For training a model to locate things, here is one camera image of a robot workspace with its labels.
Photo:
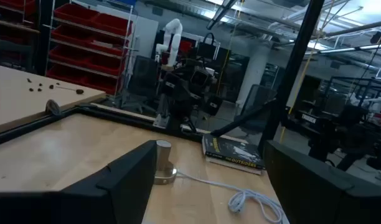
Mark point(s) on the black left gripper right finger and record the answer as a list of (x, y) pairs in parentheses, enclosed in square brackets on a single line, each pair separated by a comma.
[(318, 193)]

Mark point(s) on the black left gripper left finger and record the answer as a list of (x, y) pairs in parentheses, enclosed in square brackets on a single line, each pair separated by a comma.
[(115, 193)]

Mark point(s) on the metal lamp base with socket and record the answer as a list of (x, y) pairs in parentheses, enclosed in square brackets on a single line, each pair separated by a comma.
[(163, 155)]

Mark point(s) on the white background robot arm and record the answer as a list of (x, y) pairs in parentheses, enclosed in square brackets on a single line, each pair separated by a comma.
[(170, 40)]

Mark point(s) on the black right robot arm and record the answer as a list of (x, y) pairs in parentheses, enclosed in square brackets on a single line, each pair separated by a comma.
[(181, 96)]

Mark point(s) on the black background robot station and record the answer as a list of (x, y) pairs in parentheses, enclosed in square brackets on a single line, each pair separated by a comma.
[(315, 124)]

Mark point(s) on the black paperback book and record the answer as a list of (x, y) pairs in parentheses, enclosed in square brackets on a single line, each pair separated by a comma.
[(234, 152)]

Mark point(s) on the grey round desk grommet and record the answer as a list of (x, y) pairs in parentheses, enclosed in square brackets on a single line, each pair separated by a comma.
[(53, 107)]

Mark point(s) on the small dark knob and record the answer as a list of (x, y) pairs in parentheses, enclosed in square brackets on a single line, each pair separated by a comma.
[(79, 91)]

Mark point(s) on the black hex key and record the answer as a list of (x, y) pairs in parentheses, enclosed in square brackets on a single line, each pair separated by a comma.
[(66, 88)]

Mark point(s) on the black mesh office chair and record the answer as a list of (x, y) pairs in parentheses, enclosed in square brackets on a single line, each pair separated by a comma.
[(142, 77)]

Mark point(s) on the light wooden desk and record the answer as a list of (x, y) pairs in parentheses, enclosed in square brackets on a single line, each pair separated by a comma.
[(10, 99)]

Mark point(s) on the rack with red bins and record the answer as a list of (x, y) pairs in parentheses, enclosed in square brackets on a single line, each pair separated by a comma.
[(84, 53)]

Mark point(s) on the black tote bag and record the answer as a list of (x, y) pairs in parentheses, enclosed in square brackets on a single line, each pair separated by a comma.
[(209, 49)]

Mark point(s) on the dark shelf rack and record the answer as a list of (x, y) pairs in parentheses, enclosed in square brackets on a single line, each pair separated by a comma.
[(13, 37)]

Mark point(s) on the hanging ceiling light fixture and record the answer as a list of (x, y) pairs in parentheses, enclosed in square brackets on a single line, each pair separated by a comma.
[(221, 12)]

